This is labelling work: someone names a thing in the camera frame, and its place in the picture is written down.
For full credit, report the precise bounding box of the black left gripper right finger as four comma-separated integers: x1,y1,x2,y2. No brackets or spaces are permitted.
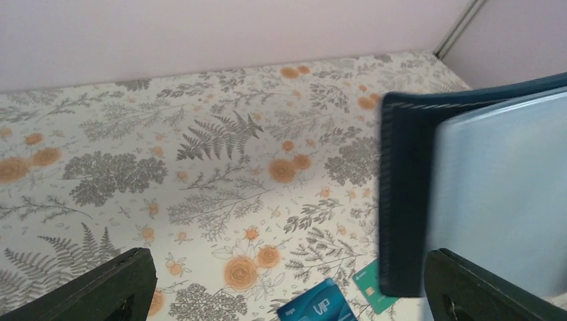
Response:
424,248,566,321

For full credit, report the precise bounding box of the floral table cloth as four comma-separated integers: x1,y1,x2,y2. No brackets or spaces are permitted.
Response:
1,52,467,320

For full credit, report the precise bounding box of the dark blue credit card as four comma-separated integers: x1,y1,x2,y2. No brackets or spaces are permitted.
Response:
277,278,357,321

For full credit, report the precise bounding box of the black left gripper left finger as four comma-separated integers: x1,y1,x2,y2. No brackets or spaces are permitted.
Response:
1,247,157,321

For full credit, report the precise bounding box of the blue leather card holder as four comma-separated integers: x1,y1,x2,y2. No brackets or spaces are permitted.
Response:
378,74,566,298

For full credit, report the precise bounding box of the green credit card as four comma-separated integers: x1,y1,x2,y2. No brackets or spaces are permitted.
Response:
352,259,399,314

